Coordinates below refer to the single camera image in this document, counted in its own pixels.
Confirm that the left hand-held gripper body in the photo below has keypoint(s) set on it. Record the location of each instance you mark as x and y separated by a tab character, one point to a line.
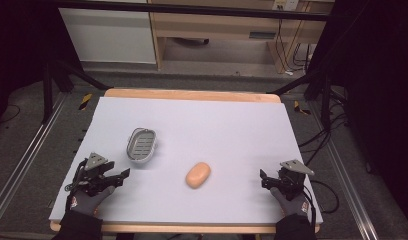
96	178

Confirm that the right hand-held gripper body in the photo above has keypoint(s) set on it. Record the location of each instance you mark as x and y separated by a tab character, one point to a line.
292	180

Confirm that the grey soap dish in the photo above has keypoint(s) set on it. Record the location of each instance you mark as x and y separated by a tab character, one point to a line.
141	144

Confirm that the person's left hand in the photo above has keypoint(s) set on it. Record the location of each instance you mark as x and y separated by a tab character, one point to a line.
88	201

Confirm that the person's right hand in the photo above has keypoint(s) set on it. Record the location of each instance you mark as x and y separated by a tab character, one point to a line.
292	205

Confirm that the white table mat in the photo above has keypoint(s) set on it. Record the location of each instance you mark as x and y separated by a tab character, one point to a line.
205	133

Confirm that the yellow black floor tape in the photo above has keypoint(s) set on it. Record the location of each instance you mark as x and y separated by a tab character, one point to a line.
301	109
85	101

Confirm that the black metal stand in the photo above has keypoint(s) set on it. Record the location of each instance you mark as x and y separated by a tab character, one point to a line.
50	86
320	90

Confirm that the wooden table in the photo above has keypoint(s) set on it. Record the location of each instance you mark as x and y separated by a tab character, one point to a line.
192	95

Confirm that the black curtain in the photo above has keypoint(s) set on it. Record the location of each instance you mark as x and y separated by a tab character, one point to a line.
22	50
378	83

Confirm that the white cabinet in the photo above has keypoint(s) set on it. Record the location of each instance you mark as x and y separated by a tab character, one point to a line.
108	33

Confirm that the light wooden desk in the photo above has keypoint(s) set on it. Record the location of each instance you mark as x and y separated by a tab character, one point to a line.
218	23

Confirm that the metal floor rail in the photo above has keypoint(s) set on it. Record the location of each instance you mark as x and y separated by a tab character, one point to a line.
28	146
345	173

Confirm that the white wall socket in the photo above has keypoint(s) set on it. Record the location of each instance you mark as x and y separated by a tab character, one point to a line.
286	4

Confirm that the black horizontal frame bar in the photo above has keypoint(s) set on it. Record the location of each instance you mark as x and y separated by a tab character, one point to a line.
192	9

